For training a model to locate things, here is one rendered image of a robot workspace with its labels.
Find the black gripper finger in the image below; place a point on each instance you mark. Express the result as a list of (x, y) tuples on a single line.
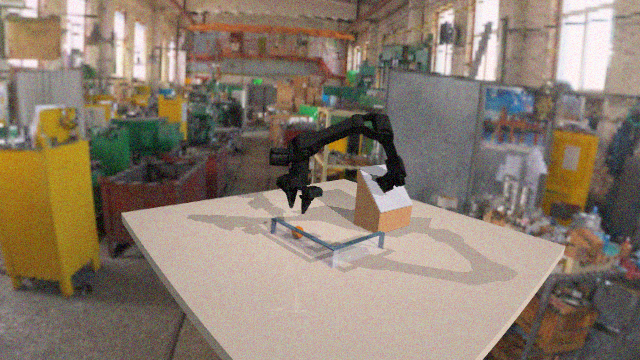
[(291, 196), (305, 202)]

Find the clear l-shaped low wall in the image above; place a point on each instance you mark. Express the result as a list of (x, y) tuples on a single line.
[(324, 254)]

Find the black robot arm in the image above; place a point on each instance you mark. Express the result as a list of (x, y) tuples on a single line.
[(310, 142)]

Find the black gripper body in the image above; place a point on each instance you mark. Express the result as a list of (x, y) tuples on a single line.
[(307, 191)]

